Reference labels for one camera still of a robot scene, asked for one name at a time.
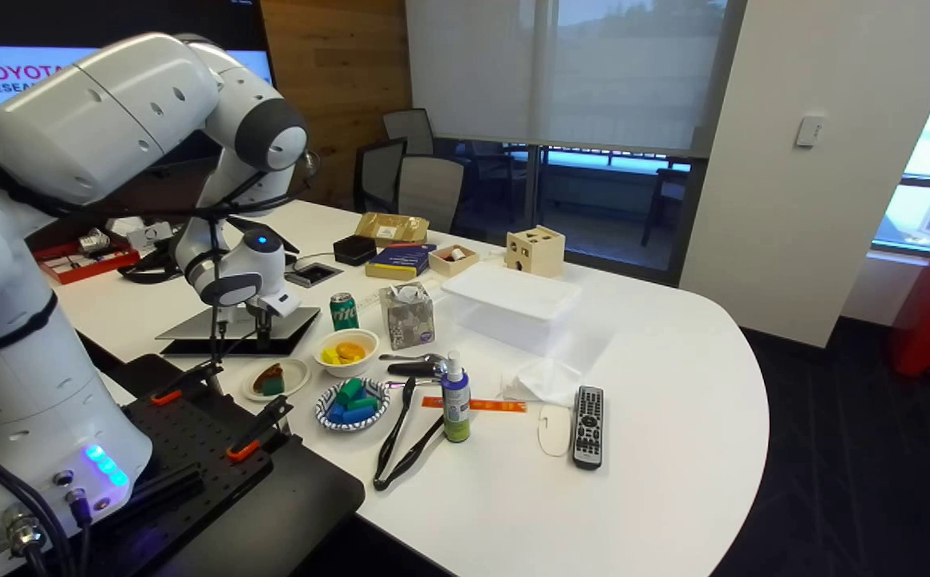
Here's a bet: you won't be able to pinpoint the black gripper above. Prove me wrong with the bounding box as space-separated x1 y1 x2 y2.
198 271 276 362

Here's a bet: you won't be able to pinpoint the white plate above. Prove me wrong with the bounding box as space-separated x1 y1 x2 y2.
236 355 314 408

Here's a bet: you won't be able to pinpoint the table power outlet panel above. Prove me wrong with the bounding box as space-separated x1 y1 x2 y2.
281 258 348 287

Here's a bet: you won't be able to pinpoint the white bowl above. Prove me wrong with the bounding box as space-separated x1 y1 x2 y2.
310 328 382 379

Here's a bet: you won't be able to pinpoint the green soda can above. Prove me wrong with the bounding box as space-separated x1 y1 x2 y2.
328 287 364 334

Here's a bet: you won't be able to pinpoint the yellow toy food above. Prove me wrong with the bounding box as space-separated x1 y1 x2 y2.
317 336 371 370

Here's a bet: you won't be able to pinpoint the blue patterned bowl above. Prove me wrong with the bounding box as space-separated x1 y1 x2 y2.
314 374 391 435

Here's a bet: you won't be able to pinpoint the green toy block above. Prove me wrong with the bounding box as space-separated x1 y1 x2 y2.
333 374 371 408

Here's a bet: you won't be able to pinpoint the small black box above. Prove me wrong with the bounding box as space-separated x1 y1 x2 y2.
329 233 379 268

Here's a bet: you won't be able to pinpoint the blue toy block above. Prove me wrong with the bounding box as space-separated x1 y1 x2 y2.
323 397 379 425

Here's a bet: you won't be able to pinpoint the red tray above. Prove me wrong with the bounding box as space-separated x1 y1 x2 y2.
36 240 145 287

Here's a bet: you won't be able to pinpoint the blue book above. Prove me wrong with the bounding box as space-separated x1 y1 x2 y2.
364 240 435 283

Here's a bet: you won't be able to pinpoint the black marker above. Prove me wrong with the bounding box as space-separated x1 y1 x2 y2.
382 349 445 383

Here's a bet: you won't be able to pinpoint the black mounting board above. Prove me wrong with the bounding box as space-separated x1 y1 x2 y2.
90 349 366 577

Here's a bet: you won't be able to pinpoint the black tongs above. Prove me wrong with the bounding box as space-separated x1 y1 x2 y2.
368 371 448 494

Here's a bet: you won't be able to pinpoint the grey office chair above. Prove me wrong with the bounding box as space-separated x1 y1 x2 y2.
395 155 467 233
382 106 439 160
352 139 411 215

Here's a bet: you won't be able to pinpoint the small wooden tray box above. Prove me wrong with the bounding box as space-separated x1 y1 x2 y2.
428 240 482 280

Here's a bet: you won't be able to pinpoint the small spray bottle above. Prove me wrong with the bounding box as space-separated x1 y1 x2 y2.
429 355 476 444

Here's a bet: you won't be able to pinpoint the orange ruler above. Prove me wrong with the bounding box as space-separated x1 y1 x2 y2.
420 394 530 416

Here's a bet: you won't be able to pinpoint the clear plastic container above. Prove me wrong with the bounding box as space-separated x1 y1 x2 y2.
439 263 620 371

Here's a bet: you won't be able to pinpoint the wooden shape sorter box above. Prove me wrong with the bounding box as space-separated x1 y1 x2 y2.
505 224 568 283

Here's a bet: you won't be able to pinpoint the clear plastic bag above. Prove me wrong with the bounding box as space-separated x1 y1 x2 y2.
507 355 587 408

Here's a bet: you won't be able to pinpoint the black remote control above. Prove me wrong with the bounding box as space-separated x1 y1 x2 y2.
568 383 610 475

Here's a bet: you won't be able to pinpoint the grey roller window blind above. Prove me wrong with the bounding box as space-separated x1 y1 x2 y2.
403 0 746 160

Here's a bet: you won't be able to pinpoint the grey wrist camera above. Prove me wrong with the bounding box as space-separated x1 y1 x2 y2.
265 285 304 322

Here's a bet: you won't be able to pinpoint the black clamp orange handle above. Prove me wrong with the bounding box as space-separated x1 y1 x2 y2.
148 355 227 411
222 394 297 465

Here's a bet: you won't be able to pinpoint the robot base cables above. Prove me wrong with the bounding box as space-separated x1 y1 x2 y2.
0 414 95 577

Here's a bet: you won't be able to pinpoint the white string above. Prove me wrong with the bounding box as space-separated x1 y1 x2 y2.
532 411 577 465

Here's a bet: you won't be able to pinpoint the wall television screen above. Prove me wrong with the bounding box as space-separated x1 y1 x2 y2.
0 42 280 123

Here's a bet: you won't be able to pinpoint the white light switch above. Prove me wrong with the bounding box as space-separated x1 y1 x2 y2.
793 110 826 152

